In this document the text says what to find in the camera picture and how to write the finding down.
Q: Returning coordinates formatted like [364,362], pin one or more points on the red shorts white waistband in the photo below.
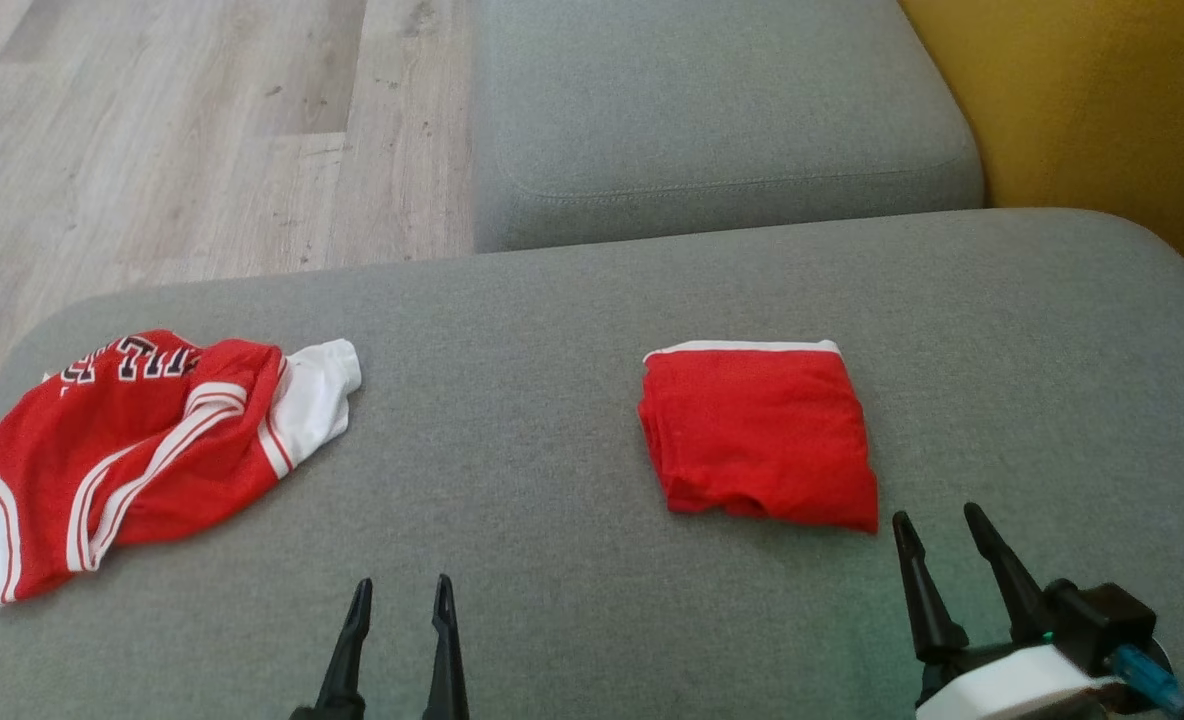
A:
[762,440]

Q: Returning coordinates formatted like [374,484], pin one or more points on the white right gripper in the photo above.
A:
[1012,690]

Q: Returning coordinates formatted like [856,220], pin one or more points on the small grey sofa cushion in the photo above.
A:
[712,110]

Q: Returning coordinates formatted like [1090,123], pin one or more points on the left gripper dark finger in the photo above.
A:
[347,670]
[446,670]

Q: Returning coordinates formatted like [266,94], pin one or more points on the red basketball jersey white sleeves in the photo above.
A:
[152,450]

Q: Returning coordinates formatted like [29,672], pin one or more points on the large grey sofa seat cushion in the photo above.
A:
[552,450]

